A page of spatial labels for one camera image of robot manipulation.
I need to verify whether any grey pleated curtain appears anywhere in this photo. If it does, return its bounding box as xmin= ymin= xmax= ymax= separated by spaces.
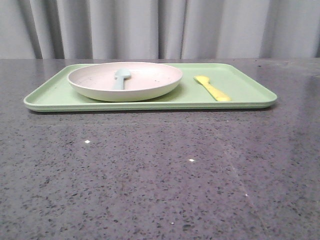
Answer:
xmin=0 ymin=0 xmax=320 ymax=60

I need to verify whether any light green plastic tray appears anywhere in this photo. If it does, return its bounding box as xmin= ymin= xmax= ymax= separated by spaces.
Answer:
xmin=24 ymin=63 xmax=277 ymax=113

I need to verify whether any light blue plastic spoon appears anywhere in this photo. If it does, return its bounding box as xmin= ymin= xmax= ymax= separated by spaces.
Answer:
xmin=113 ymin=68 xmax=131 ymax=90

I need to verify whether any yellow plastic fork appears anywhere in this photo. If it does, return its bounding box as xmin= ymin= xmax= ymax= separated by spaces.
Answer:
xmin=193 ymin=75 xmax=232 ymax=102

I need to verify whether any cream round plate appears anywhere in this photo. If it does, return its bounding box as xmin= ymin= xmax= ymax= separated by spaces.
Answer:
xmin=67 ymin=62 xmax=183 ymax=102

